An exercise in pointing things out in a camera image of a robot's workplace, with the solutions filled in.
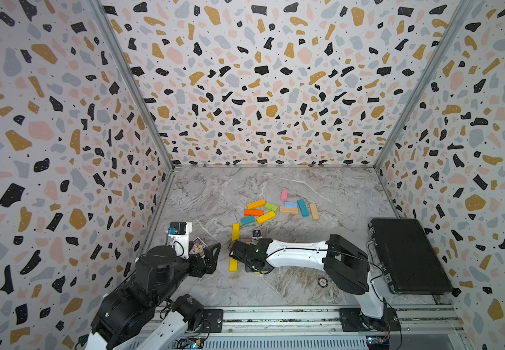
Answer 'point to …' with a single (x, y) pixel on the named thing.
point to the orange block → (253, 212)
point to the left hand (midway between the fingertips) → (209, 244)
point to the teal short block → (247, 220)
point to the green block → (269, 206)
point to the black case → (407, 257)
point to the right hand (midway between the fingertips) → (252, 265)
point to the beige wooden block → (314, 211)
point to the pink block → (284, 195)
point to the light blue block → (290, 204)
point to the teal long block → (303, 208)
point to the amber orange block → (256, 204)
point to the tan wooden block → (291, 210)
